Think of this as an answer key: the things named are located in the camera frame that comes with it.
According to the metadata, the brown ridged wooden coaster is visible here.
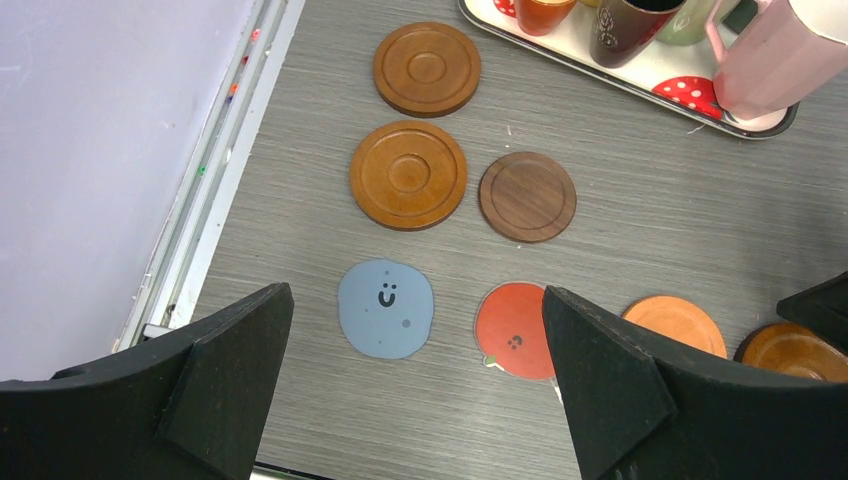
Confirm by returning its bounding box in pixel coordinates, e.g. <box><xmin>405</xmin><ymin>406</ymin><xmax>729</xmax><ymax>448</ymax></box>
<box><xmin>349</xmin><ymin>120</ymin><xmax>468</xmax><ymax>231</ymax></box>

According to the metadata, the blue round coaster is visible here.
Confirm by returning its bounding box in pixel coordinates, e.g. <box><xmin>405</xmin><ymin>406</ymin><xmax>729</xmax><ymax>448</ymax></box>
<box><xmin>337</xmin><ymin>259</ymin><xmax>435</xmax><ymax>360</ymax></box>

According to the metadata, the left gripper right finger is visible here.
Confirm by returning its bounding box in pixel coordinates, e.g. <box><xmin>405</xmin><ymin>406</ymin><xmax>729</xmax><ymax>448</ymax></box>
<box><xmin>543</xmin><ymin>286</ymin><xmax>847</xmax><ymax>479</ymax></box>

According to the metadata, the light green cup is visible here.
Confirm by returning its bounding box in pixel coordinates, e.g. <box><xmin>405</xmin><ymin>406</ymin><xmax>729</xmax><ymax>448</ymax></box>
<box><xmin>656</xmin><ymin>0</ymin><xmax>739</xmax><ymax>46</ymax></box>

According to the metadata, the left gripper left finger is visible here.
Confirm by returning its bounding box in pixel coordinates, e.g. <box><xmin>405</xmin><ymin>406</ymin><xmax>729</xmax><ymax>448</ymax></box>
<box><xmin>1</xmin><ymin>283</ymin><xmax>294</xmax><ymax>479</ymax></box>

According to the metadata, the dark walnut round coaster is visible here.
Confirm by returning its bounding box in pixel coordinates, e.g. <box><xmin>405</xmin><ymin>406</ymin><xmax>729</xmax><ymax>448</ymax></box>
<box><xmin>478</xmin><ymin>151</ymin><xmax>577</xmax><ymax>243</ymax></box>

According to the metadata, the dark maroon cup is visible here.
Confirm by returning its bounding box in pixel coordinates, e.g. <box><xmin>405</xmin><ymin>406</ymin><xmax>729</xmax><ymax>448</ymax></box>
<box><xmin>590</xmin><ymin>0</ymin><xmax>685</xmax><ymax>68</ymax></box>

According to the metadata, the red apple smiley coaster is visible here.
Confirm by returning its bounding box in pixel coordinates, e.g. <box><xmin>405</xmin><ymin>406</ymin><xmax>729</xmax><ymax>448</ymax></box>
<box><xmin>474</xmin><ymin>282</ymin><xmax>555</xmax><ymax>381</ymax></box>

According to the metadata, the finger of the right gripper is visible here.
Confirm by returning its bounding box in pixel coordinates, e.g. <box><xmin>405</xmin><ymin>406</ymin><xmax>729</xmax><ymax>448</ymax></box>
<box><xmin>776</xmin><ymin>272</ymin><xmax>847</xmax><ymax>353</ymax></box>

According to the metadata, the pink white mug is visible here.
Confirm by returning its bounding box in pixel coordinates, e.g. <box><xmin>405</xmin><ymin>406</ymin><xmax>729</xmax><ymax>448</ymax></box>
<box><xmin>705</xmin><ymin>0</ymin><xmax>847</xmax><ymax>120</ymax></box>

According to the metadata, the cream serving tray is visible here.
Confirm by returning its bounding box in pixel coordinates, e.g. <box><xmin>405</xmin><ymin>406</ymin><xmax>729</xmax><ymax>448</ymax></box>
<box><xmin>458</xmin><ymin>1</ymin><xmax>799</xmax><ymax>140</ymax></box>

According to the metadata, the dark brown ridged coaster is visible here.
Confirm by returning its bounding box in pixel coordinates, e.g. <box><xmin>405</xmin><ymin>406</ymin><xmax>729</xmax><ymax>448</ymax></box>
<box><xmin>734</xmin><ymin>322</ymin><xmax>847</xmax><ymax>383</ymax></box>

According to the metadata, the small orange cup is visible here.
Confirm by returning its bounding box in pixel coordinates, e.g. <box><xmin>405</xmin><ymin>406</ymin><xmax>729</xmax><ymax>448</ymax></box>
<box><xmin>513</xmin><ymin>0</ymin><xmax>577</xmax><ymax>36</ymax></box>

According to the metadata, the light orange round coaster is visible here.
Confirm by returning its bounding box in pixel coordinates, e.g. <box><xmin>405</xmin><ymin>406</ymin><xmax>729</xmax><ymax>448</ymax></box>
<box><xmin>622</xmin><ymin>295</ymin><xmax>728</xmax><ymax>359</ymax></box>

